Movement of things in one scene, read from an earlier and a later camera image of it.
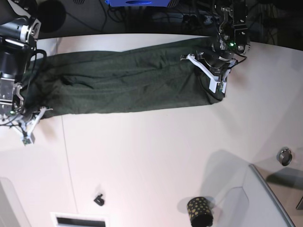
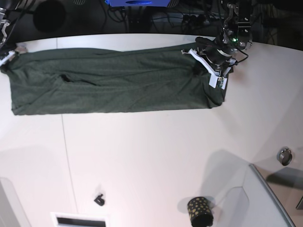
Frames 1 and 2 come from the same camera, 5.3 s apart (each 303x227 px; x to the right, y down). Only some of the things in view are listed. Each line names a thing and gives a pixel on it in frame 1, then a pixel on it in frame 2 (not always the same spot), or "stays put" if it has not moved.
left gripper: x=25 y=124 -> x=10 y=56
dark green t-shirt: x=84 y=82 stays put
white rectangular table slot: x=67 y=219 stays put
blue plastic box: x=137 y=3 stays put
